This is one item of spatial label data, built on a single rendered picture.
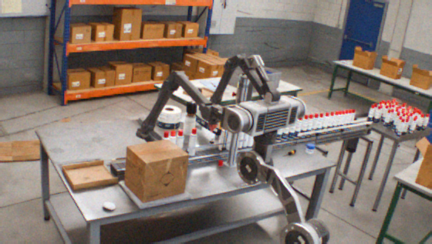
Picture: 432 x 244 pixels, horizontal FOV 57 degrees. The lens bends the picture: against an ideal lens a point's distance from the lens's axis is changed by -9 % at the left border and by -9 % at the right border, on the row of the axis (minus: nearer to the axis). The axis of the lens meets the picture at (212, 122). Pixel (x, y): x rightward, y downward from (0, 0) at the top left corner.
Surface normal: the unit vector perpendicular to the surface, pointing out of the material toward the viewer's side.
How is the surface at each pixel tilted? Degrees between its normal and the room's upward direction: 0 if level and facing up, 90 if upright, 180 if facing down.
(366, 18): 90
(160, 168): 90
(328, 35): 90
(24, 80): 90
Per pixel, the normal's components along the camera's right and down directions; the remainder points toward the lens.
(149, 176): 0.62, 0.36
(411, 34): -0.73, 0.14
